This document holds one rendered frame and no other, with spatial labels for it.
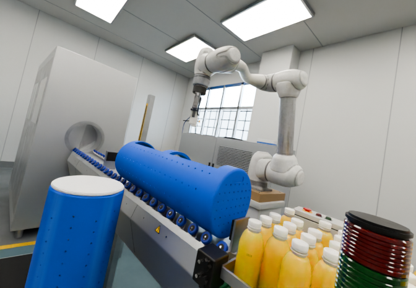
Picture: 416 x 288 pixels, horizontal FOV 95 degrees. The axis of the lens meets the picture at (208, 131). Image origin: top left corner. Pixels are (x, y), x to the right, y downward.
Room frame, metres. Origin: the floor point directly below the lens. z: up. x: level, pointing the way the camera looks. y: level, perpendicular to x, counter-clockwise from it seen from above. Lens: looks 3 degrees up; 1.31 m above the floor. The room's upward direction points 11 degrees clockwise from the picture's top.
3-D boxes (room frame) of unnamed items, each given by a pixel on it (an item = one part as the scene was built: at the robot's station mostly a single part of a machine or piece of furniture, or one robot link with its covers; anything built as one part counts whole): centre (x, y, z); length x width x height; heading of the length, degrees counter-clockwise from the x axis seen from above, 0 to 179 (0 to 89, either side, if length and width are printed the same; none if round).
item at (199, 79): (1.02, 0.09, 1.63); 0.09 x 0.09 x 0.06
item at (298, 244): (0.50, -0.28, 1.10); 0.04 x 0.04 x 0.02
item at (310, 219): (0.83, -0.54, 1.05); 0.20 x 0.10 x 0.10; 47
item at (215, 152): (3.30, -0.35, 0.72); 2.15 x 0.54 x 1.45; 40
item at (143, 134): (2.03, 0.67, 0.85); 0.06 x 0.06 x 1.70; 47
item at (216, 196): (1.09, 0.16, 1.09); 0.88 x 0.28 x 0.28; 47
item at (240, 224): (0.76, -0.19, 0.99); 0.10 x 0.02 x 0.12; 137
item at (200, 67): (1.01, 0.08, 1.74); 0.13 x 0.11 x 0.16; 36
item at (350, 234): (0.24, -0.23, 1.23); 0.06 x 0.06 x 0.04
